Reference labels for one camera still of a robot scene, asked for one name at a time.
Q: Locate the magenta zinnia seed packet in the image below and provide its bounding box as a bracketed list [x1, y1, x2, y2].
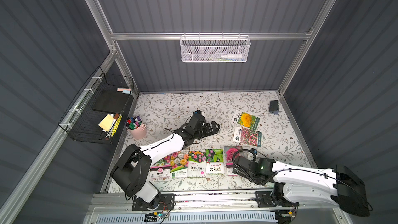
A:
[223, 146, 243, 176]

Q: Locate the green leaf purple seed packet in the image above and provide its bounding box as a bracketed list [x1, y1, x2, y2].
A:
[205, 149, 225, 175]

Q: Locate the yellow marigold seed packet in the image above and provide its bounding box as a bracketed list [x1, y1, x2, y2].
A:
[232, 112, 261, 131]

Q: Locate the sunflowers moss rose seed packet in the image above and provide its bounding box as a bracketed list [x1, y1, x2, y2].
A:
[187, 151, 206, 178]

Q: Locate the pink flowers white seed packet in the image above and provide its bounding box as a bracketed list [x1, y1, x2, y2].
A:
[233, 127, 262, 147]

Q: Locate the mixed ranunculus seed packet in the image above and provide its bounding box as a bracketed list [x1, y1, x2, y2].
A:
[170, 150, 189, 178]

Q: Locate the purple pink flower seed packet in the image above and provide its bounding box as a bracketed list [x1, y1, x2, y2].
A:
[148, 159, 172, 179]

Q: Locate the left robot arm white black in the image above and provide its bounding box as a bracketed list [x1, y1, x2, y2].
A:
[110, 110, 221, 209]

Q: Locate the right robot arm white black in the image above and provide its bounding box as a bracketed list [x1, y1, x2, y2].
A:
[231, 148, 373, 217]

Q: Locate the pink pen cup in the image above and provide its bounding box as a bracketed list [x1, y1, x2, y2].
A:
[125, 116, 147, 140]

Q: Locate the black phone-like device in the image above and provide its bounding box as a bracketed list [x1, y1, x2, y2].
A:
[268, 100, 279, 115]

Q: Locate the white tube in basket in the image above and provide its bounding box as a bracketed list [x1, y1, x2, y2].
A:
[221, 54, 243, 61]

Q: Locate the yellow sticky note pad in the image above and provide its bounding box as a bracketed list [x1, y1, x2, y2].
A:
[98, 114, 114, 132]

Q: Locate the aluminium front rail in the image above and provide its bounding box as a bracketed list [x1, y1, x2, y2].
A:
[90, 188, 340, 215]

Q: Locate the white wire mesh basket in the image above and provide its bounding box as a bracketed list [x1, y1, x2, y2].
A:
[179, 35, 251, 63]

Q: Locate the black wire wall basket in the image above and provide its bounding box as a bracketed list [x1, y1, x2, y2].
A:
[59, 67, 134, 145]

